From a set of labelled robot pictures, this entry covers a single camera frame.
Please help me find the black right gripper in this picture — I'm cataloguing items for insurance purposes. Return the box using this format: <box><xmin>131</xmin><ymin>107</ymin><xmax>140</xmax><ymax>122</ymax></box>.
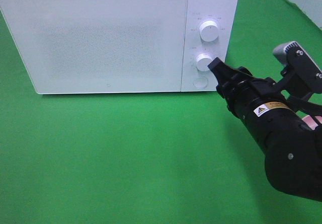
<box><xmin>207</xmin><ymin>57</ymin><xmax>284</xmax><ymax>113</ymax></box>

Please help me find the round white door release button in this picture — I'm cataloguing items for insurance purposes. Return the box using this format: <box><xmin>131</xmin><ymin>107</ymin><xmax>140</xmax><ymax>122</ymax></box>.
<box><xmin>193</xmin><ymin>77</ymin><xmax>208</xmax><ymax>89</ymax></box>

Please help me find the white microwave door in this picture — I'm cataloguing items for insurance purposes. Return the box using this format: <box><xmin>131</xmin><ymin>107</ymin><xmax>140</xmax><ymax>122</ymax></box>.
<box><xmin>1</xmin><ymin>0</ymin><xmax>187</xmax><ymax>94</ymax></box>

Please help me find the pink round plate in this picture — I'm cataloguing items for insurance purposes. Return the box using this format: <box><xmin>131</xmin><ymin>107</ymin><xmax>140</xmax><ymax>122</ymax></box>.
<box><xmin>302</xmin><ymin>115</ymin><xmax>321</xmax><ymax>131</ymax></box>

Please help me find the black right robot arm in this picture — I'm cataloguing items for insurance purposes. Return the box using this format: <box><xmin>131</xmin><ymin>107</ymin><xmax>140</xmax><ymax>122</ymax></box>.
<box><xmin>208</xmin><ymin>58</ymin><xmax>321</xmax><ymax>201</ymax></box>

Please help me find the lower white microwave knob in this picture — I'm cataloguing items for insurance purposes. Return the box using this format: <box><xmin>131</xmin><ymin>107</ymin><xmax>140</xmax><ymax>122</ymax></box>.
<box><xmin>196</xmin><ymin>53</ymin><xmax>213</xmax><ymax>72</ymax></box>

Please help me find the white microwave knob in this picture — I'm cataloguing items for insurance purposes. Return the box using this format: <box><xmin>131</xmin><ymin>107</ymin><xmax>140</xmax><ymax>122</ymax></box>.
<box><xmin>196</xmin><ymin>53</ymin><xmax>213</xmax><ymax>72</ymax></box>
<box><xmin>199</xmin><ymin>20</ymin><xmax>219</xmax><ymax>42</ymax></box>

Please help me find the upper white microwave knob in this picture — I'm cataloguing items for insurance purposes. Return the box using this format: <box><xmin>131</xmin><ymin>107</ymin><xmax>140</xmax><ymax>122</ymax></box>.
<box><xmin>199</xmin><ymin>20</ymin><xmax>219</xmax><ymax>42</ymax></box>

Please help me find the green table cloth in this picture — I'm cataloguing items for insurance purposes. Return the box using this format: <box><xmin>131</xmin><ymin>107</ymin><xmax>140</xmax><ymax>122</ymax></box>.
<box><xmin>1</xmin><ymin>19</ymin><xmax>321</xmax><ymax>223</ymax></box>

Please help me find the white microwave oven body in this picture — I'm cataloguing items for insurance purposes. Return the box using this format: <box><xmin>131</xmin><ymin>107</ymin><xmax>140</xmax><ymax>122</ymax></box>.
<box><xmin>0</xmin><ymin>0</ymin><xmax>239</xmax><ymax>95</ymax></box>

